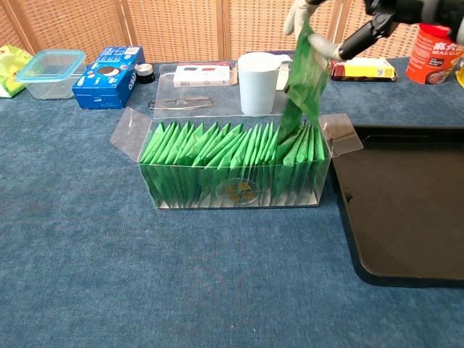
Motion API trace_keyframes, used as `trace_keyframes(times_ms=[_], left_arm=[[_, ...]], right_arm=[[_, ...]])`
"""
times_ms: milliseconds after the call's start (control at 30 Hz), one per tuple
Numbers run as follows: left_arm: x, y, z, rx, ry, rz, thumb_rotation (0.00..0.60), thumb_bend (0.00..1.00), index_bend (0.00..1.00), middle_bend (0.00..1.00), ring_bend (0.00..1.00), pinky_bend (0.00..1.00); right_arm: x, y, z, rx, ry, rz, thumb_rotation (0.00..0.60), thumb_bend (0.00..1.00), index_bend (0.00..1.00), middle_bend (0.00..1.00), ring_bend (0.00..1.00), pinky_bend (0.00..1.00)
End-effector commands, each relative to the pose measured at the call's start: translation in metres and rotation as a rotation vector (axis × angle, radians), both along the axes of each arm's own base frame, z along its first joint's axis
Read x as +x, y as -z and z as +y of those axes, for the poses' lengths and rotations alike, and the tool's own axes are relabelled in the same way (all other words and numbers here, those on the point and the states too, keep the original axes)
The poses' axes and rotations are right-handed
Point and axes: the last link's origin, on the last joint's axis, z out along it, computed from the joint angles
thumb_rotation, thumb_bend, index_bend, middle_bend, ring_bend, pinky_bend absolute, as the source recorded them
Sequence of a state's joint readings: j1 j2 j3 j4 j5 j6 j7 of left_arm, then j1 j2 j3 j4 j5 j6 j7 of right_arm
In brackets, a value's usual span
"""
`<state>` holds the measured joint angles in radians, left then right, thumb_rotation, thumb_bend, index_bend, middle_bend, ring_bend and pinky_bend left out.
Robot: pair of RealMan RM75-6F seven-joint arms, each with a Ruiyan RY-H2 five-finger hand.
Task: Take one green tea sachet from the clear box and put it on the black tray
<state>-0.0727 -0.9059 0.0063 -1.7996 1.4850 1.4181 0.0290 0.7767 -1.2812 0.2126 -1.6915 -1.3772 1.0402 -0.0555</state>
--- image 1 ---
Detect orange instant noodle cup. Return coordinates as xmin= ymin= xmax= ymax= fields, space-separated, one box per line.
xmin=405 ymin=24 xmax=464 ymax=85

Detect clear container with blue rim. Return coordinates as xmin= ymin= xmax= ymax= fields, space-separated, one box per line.
xmin=14 ymin=49 xmax=88 ymax=101

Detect blue Oreo cookie box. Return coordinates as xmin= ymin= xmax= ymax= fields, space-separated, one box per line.
xmin=71 ymin=45 xmax=146 ymax=110

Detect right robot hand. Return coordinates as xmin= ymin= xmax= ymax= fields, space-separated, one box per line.
xmin=283 ymin=0 xmax=464 ymax=61

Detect blue tablecloth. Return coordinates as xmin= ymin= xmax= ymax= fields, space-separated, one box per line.
xmin=0 ymin=57 xmax=464 ymax=348

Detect light blue plastic mug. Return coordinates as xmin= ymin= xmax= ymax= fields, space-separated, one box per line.
xmin=237 ymin=51 xmax=293 ymax=117

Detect light green snack bag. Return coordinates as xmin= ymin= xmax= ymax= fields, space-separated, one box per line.
xmin=0 ymin=43 xmax=34 ymax=99

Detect clear box of green packets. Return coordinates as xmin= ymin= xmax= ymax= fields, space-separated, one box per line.
xmin=109 ymin=62 xmax=364 ymax=210

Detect small black silver jar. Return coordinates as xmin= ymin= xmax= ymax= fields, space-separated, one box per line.
xmin=134 ymin=63 xmax=156 ymax=84

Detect white box red blue print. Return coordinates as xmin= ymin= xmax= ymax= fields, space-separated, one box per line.
xmin=173 ymin=61 xmax=236 ymax=88

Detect thin-framed eyeglasses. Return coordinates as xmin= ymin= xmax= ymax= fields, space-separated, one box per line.
xmin=147 ymin=96 xmax=215 ymax=111

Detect black plastic tray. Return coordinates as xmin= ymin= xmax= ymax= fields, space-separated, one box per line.
xmin=331 ymin=124 xmax=464 ymax=289

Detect yellow and brown carton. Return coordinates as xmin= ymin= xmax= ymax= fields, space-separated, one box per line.
xmin=328 ymin=57 xmax=398 ymax=82

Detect wicker folding screen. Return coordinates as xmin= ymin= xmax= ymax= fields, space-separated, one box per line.
xmin=0 ymin=0 xmax=464 ymax=65

